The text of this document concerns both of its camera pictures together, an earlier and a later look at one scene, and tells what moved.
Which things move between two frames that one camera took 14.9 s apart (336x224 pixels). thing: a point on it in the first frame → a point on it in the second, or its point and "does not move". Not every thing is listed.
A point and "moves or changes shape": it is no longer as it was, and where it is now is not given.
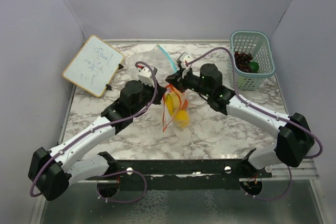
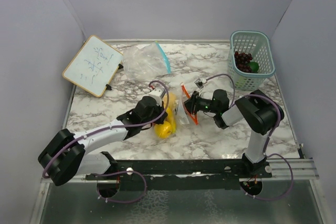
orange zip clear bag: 176,108 moves or changes shape
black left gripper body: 148,91 → 157,110
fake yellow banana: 172,103 → 170,117
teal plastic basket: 258,45 does not move
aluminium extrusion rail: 306,170 does not move
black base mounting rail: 185,174 does not move
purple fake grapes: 241,60 does not move
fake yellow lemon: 182,118 → 163,130
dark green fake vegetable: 254,66 does not move
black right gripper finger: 177,81 → 190,103
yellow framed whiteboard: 94,65 does not move
